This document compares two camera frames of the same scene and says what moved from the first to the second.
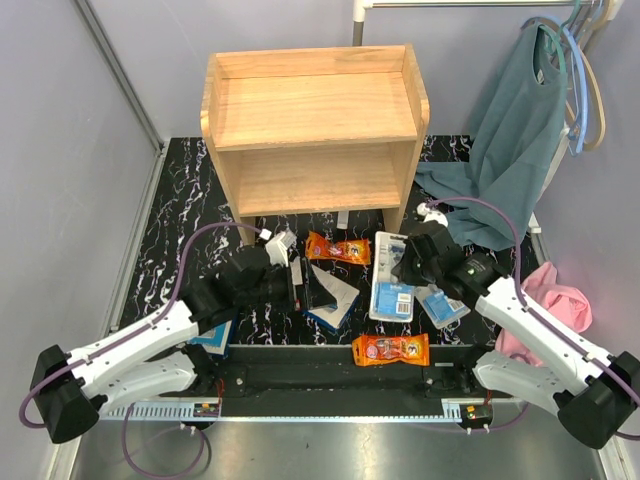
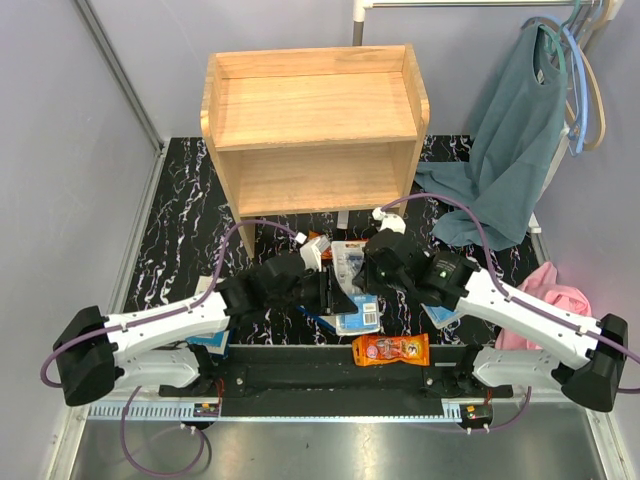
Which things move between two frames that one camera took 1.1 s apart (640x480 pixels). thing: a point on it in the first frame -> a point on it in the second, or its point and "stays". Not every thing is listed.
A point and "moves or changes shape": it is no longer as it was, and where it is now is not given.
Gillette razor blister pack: (389, 299) moves or changes shape
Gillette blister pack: (441, 310) stays
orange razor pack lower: (391, 349) stays
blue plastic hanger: (577, 142) stays
